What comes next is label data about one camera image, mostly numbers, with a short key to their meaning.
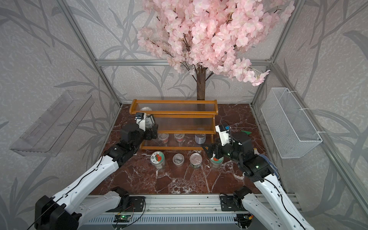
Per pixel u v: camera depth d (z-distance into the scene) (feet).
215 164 2.70
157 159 2.65
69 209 1.31
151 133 2.27
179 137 3.00
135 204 2.41
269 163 1.56
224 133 1.95
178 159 2.76
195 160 2.72
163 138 3.00
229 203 2.41
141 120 2.11
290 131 2.00
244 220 2.32
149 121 2.65
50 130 2.20
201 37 1.52
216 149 1.89
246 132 3.87
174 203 2.52
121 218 2.31
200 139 2.98
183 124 3.53
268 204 1.47
